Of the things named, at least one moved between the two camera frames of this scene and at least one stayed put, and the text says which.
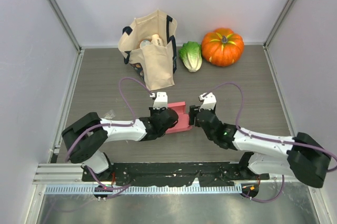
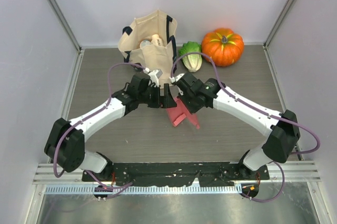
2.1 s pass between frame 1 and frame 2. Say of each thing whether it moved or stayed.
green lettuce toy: stayed
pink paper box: moved
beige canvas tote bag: stayed
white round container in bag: stayed
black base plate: stayed
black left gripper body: moved
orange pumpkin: stayed
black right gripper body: moved
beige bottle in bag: stayed
